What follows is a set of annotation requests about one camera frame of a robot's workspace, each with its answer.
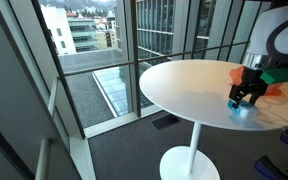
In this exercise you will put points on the dark floor vent grille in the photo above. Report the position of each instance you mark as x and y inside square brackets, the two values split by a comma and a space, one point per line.
[165, 122]

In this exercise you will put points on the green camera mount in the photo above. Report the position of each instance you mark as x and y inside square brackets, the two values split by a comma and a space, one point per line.
[280, 75]

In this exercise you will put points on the white table pedestal base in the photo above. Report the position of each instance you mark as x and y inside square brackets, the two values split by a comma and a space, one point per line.
[190, 163]

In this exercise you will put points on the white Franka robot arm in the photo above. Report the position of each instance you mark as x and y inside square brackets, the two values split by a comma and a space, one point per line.
[267, 26]

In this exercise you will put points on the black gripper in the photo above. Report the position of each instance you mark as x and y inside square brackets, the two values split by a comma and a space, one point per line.
[250, 81]

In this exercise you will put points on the orange plastic bag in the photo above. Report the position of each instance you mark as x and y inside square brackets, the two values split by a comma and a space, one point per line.
[236, 75]

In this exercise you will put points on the blue white box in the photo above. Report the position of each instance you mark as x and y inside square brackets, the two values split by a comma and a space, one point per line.
[245, 111]

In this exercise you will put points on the white cylindrical post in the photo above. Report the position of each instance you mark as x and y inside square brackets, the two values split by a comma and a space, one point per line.
[43, 160]

